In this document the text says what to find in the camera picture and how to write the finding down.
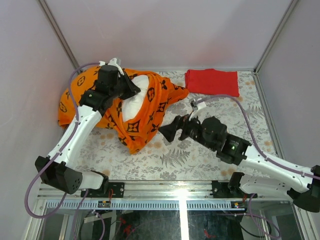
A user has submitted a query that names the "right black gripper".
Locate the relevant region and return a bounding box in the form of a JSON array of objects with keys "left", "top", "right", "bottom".
[{"left": 157, "top": 109, "right": 216, "bottom": 151}]

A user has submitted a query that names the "white pillow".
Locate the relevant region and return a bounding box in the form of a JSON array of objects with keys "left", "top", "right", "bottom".
[{"left": 122, "top": 75, "right": 149, "bottom": 122}]

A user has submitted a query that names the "orange patterned pillowcase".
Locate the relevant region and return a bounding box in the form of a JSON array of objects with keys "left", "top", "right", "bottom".
[{"left": 58, "top": 66, "right": 189, "bottom": 154}]

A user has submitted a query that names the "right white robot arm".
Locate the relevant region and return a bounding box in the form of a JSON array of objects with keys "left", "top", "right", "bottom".
[{"left": 159, "top": 115, "right": 320, "bottom": 213}]

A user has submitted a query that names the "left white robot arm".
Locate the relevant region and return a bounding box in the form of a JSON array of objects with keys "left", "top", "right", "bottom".
[{"left": 35, "top": 58, "right": 141, "bottom": 198}]

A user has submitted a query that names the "red folded cloth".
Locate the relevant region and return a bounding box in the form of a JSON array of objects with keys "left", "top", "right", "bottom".
[{"left": 185, "top": 68, "right": 240, "bottom": 98}]

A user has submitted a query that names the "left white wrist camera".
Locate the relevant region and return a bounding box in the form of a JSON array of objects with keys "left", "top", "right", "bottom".
[{"left": 99, "top": 57, "right": 125, "bottom": 76}]

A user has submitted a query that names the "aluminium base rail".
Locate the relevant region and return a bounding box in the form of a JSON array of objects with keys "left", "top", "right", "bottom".
[{"left": 37, "top": 179, "right": 305, "bottom": 211}]

